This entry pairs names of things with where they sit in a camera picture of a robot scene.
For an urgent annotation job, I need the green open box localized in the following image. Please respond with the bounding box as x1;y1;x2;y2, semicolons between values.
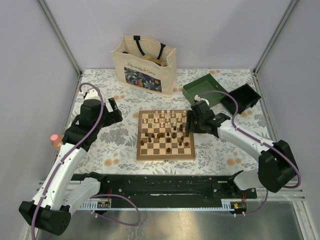
182;73;229;108

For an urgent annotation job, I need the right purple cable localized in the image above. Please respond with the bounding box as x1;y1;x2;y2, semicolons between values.
197;90;301;217

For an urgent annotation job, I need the beige printed tote bag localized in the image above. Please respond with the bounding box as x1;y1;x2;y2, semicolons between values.
111;35;177;98

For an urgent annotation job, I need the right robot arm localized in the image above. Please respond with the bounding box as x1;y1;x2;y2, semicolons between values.
185;100;299;198

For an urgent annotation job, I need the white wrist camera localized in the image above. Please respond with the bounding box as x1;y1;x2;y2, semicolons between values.
193;94;210;106
79;89;100;101

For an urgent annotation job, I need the pink capped bottle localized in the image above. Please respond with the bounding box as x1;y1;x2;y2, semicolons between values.
50;134;64;152

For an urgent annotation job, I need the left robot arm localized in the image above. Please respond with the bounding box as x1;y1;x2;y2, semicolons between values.
18;98;123;236

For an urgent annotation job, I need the purple cable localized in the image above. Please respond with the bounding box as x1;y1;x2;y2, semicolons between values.
31;82;142;240
197;90;301;217

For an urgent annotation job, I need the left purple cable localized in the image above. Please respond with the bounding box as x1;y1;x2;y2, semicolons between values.
31;82;142;240

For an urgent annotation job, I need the wooden chess board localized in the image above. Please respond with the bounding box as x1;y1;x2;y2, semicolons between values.
136;109;196;161

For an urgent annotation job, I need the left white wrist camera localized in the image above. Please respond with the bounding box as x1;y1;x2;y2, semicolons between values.
79;89;100;101

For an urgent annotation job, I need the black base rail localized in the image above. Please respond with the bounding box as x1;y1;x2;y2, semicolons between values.
72;172;258;208

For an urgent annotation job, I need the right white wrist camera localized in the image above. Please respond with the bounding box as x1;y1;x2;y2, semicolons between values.
193;94;210;106

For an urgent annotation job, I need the black plastic bin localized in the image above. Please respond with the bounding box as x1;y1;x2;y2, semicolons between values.
220;83;261;115

